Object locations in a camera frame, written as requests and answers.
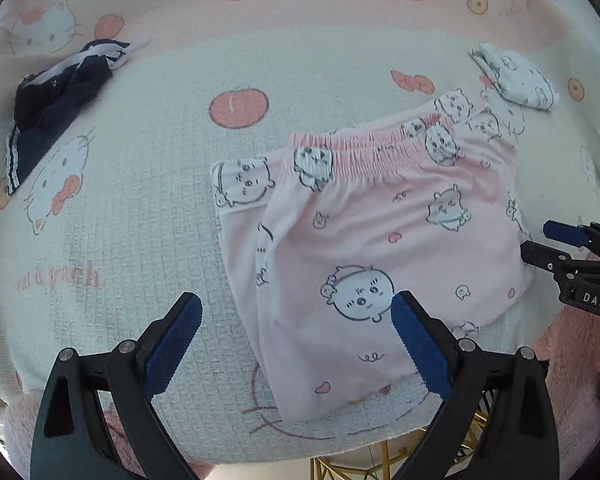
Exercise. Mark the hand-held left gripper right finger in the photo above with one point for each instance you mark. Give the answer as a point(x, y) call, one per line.
point(422, 350)

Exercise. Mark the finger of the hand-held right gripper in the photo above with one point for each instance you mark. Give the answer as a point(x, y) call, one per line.
point(565, 232)
point(545, 256)

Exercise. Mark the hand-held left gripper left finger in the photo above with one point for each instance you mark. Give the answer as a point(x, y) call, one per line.
point(172, 345)

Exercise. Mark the pink bear printed pants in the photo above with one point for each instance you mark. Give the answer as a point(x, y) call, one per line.
point(380, 220)

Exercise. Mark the pink fleece clothing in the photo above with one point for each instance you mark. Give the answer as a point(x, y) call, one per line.
point(575, 360)

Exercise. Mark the pink white cat printed blanket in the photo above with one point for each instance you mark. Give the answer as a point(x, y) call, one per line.
point(155, 210)

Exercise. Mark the white printed folded garment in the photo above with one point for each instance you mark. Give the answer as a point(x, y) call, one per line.
point(517, 77)

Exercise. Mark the black white striped shorts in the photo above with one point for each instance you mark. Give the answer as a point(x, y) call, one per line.
point(60, 95)

